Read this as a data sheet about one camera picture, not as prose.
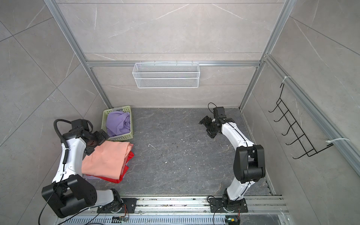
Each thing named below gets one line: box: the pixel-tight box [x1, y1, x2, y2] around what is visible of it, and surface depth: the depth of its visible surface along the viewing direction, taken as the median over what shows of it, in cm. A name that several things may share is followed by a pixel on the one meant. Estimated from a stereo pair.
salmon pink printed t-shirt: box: [81, 140, 135, 180], surface depth 83 cm
